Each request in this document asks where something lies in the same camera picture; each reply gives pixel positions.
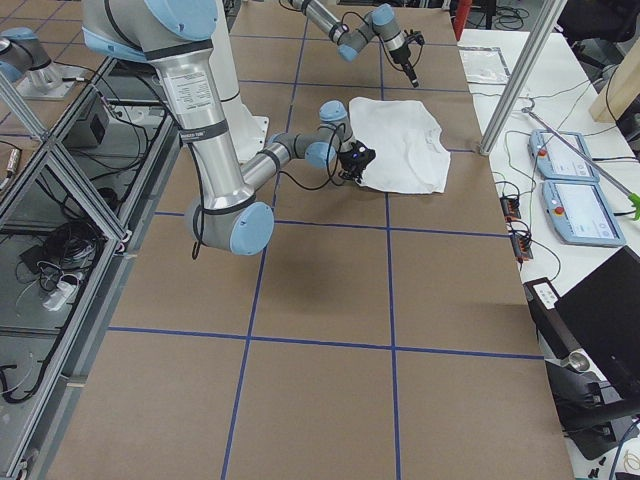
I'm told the green-handled reacher grabber tool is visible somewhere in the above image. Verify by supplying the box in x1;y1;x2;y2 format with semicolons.
521;107;640;221

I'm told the blue teach pendant near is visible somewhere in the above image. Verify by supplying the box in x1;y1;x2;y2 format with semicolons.
542;180;626;247

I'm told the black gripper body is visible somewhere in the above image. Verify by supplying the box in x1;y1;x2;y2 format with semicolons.
389;29;425;73
338;141;376;175

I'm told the blue teach pendant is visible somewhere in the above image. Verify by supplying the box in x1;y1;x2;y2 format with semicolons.
528;129;600;183
542;180;626;247

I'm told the white long-sleeve printed shirt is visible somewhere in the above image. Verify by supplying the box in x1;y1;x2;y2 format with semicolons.
349;97;451;195

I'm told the aluminium frame structure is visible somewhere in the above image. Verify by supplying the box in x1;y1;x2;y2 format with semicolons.
1;60;179;479

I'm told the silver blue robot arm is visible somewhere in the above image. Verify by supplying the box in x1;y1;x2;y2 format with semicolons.
287;0;425;88
82;1;376;256

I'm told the blue teach pendant far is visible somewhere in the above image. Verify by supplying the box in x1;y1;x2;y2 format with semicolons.
528;129;600;183

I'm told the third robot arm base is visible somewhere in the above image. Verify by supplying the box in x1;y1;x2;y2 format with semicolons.
1;27;85;101

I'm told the clear plastic bag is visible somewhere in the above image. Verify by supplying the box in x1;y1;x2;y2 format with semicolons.
459;46;511;85

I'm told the aluminium frame post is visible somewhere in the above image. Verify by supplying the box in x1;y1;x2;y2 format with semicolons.
478;0;567;156

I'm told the black laptop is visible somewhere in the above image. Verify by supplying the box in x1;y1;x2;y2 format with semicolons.
524;246;639;398

